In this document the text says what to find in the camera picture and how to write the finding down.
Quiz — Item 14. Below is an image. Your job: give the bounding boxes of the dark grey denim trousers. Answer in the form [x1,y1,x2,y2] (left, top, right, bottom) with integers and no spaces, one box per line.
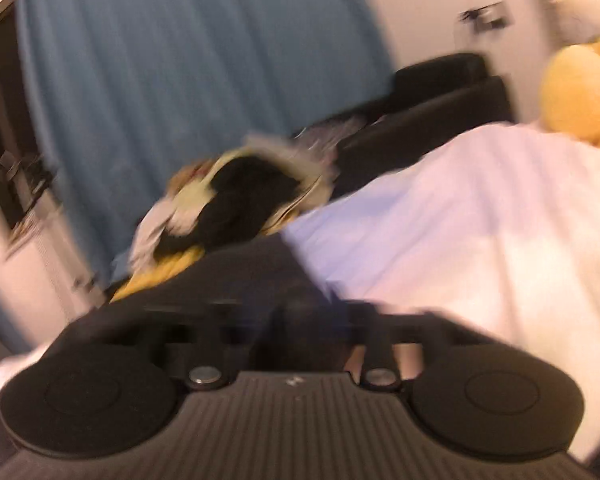
[46,234,351,370]

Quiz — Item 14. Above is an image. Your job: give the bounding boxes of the pile of mixed clothes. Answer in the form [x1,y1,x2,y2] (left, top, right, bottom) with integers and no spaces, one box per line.
[111,133,337,301]

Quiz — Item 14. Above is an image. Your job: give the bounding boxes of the white bed sheet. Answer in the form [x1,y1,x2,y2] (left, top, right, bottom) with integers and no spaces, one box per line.
[0,124,600,460]

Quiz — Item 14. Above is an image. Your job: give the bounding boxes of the black leather armchair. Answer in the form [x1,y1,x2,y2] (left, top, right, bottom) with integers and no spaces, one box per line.
[315,52,518,200]

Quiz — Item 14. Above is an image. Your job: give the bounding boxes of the blue curtain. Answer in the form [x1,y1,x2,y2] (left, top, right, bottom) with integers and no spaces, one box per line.
[16,0,393,282]

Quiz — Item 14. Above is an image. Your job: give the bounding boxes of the dark window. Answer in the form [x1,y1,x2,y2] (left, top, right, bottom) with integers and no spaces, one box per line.
[0,3,54,231]

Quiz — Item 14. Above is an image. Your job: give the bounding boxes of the yellow plush toy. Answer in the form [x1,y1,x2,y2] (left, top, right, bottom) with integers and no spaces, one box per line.
[540,39,600,148]

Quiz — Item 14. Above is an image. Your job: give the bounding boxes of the wall power socket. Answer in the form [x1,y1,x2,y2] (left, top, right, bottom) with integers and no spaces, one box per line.
[458,0,510,35]

